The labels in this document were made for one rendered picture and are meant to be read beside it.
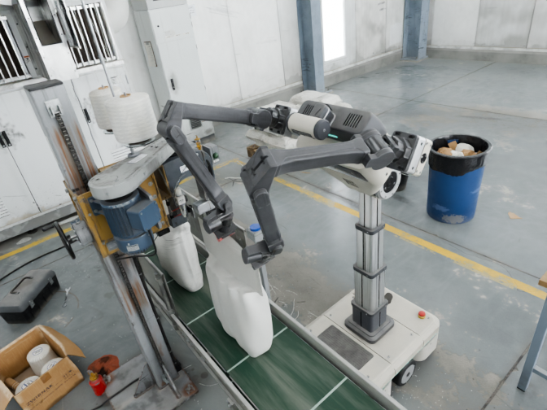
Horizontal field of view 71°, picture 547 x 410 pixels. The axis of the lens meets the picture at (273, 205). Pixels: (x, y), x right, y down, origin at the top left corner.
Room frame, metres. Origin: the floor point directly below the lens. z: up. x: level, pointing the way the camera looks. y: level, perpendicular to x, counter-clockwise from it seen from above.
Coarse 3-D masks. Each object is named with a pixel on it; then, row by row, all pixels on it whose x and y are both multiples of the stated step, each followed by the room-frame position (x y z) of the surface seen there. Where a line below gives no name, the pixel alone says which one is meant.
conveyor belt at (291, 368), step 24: (168, 288) 1.89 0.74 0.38; (192, 312) 1.65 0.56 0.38; (216, 336) 1.45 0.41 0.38; (288, 336) 1.38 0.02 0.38; (240, 360) 1.27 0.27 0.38; (264, 360) 1.25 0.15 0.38; (288, 360) 1.23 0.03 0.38; (312, 360) 1.21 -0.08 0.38; (240, 384) 1.14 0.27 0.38; (264, 384) 1.12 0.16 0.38; (288, 384) 1.11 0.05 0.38; (312, 384) 1.09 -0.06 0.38; (336, 384) 1.07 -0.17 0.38; (264, 408) 1.00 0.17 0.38; (288, 408) 0.99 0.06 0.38; (312, 408) 0.97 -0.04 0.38; (336, 408) 0.96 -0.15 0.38; (360, 408) 0.95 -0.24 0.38
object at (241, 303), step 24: (216, 240) 1.47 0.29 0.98; (216, 264) 1.50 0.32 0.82; (240, 264) 1.33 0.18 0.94; (216, 288) 1.44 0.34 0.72; (240, 288) 1.31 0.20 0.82; (216, 312) 1.53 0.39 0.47; (240, 312) 1.28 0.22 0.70; (264, 312) 1.29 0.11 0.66; (240, 336) 1.30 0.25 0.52; (264, 336) 1.27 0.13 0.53
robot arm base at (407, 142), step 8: (392, 136) 1.08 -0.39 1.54; (400, 136) 1.13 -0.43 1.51; (408, 136) 1.11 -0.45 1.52; (416, 136) 1.09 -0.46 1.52; (400, 144) 1.06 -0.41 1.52; (408, 144) 1.07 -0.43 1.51; (416, 144) 1.08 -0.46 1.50; (400, 152) 1.05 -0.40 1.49; (408, 152) 1.06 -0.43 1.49; (392, 160) 1.07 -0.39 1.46; (400, 160) 1.06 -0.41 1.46; (408, 160) 1.06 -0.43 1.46; (392, 168) 1.09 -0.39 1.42; (400, 168) 1.08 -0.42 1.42; (408, 168) 1.06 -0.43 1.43
